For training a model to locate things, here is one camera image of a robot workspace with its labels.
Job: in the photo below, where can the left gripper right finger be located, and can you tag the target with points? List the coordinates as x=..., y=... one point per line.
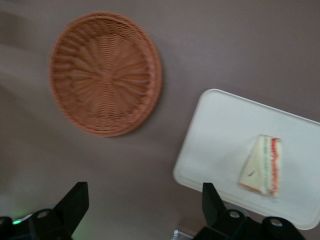
x=220, y=220

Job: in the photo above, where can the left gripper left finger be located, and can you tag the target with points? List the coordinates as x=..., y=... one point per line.
x=67, y=215

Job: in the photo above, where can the triangular sandwich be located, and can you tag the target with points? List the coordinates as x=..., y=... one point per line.
x=262, y=167

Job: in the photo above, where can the cream plastic tray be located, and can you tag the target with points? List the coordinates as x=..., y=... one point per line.
x=225, y=140

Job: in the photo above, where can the round brown wicker basket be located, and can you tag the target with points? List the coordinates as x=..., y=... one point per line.
x=105, y=75

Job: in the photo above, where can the clear acrylic bottle rack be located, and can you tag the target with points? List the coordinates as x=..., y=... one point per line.
x=183, y=235

